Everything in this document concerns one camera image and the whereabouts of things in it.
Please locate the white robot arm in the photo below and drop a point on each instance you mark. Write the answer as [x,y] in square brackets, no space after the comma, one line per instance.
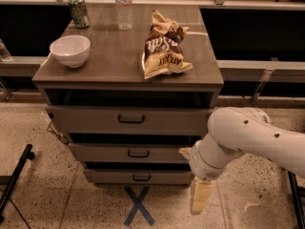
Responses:
[232,133]

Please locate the grey drawer cabinet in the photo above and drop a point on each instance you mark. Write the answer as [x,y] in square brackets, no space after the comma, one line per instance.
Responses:
[113,76]

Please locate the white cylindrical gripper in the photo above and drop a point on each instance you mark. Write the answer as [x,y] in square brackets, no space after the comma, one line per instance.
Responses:
[203,165]

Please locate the grey bottom drawer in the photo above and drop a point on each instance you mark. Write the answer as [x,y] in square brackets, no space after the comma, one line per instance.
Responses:
[138,177]

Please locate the white ceramic bowl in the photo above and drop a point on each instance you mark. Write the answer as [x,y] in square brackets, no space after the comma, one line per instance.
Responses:
[71,50]

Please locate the clear plastic water bottle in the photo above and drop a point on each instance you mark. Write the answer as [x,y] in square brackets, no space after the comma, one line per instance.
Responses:
[124,14]

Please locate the black left stand leg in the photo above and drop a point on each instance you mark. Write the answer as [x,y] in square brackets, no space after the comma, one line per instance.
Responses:
[10,181]

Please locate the brown chip bag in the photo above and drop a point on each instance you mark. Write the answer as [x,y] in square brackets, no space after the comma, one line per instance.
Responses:
[162,53]

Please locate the blue tape cross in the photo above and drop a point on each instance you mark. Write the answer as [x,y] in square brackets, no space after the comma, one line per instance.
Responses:
[138,206]

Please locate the green soda can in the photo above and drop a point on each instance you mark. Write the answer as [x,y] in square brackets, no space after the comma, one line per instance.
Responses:
[79,13]

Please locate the grey top drawer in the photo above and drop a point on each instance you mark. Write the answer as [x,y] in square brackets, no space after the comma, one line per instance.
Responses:
[128,121]

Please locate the grey drawer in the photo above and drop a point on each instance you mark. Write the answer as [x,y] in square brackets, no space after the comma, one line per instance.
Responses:
[128,121]
[138,177]
[138,153]

